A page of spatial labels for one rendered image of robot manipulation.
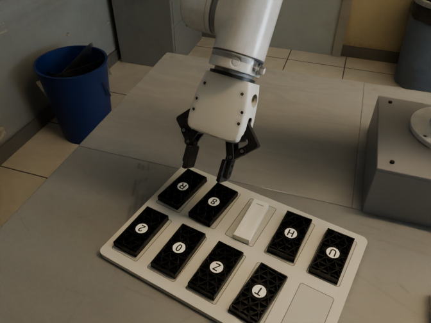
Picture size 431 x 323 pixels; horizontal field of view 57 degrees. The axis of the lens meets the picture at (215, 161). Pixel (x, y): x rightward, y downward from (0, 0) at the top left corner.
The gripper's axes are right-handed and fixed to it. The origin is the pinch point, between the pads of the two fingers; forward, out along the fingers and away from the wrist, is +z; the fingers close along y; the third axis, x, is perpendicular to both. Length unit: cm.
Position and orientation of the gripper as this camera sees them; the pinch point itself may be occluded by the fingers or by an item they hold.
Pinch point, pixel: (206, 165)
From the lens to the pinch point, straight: 66.8
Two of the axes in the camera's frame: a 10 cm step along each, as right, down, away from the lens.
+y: -8.6, -3.3, 3.9
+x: -4.3, 0.6, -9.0
